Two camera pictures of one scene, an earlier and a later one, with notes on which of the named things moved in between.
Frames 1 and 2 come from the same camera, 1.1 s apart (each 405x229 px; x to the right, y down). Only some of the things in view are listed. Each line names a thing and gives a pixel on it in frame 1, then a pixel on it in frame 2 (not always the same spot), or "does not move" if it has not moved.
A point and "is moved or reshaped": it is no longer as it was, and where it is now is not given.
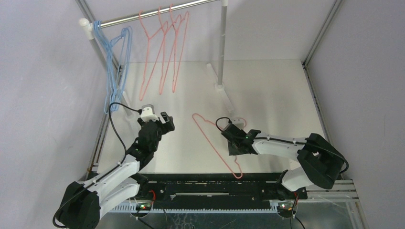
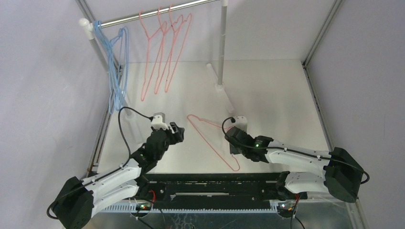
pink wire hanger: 242,118 is moved or reshaped
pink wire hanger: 166,23 does not move
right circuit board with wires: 288,210 does not move
